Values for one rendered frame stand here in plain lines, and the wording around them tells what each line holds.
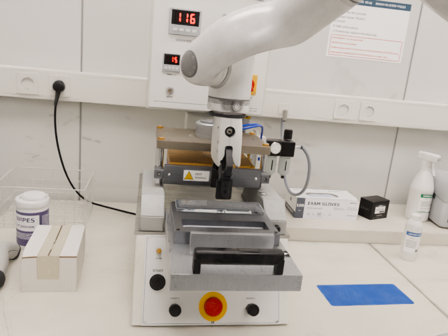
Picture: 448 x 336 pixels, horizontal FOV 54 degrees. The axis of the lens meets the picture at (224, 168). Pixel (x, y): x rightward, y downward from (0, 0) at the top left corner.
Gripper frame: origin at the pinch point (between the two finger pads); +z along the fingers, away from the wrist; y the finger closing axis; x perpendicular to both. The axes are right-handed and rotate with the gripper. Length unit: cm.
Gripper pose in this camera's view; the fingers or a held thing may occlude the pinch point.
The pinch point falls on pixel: (220, 186)
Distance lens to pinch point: 92.1
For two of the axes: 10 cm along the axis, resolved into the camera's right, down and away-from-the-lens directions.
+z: -0.9, 9.7, 2.4
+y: -1.6, -2.6, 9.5
